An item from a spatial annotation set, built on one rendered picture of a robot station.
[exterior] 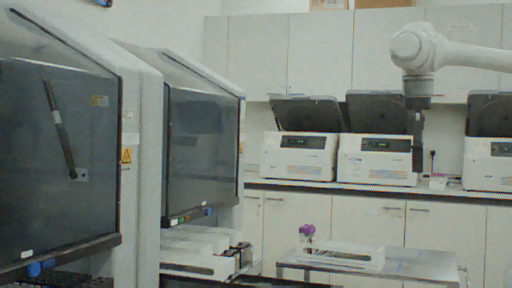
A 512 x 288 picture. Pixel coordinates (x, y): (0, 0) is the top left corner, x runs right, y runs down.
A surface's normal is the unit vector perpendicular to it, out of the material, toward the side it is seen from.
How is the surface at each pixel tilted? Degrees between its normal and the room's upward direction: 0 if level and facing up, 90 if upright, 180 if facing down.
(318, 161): 90
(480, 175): 90
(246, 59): 90
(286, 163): 90
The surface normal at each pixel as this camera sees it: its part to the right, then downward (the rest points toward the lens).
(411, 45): -0.54, 0.04
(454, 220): -0.33, 0.02
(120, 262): 0.94, 0.04
